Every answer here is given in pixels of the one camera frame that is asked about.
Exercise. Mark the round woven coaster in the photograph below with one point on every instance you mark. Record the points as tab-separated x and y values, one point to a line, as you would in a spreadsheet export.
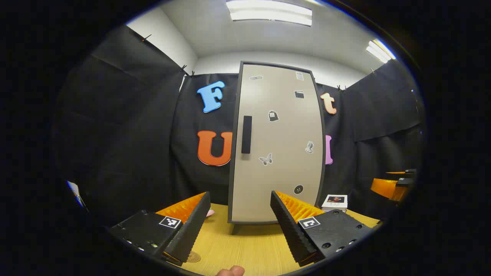
195	257

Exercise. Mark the small ceiling light panel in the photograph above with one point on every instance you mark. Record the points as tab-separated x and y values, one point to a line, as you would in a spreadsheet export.
379	50

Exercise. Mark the dark grey cabinet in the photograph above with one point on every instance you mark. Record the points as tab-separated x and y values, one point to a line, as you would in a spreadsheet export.
236	229

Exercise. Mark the pink plush toy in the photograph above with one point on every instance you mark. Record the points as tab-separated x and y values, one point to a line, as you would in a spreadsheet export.
210	213

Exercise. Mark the black backdrop cloth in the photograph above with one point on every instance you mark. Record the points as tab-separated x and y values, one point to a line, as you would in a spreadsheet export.
134	134

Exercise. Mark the white desk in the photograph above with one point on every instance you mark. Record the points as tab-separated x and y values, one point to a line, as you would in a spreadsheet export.
73	188

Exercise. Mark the white picture cover book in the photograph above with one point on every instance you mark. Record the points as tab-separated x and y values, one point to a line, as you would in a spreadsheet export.
335	201

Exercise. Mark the light grey cabinet door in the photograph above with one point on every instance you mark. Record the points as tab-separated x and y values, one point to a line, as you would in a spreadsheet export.
284	172

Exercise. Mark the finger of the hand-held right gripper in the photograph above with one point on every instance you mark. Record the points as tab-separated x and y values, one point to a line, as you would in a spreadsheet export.
385	188
409	173

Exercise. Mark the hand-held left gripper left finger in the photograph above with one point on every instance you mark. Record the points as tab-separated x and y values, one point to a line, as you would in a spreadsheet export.
191	230

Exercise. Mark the long ceiling light panel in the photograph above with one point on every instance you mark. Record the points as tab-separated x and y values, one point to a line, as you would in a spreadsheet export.
268	13

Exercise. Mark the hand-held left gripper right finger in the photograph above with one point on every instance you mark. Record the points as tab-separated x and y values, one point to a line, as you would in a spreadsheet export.
291	230

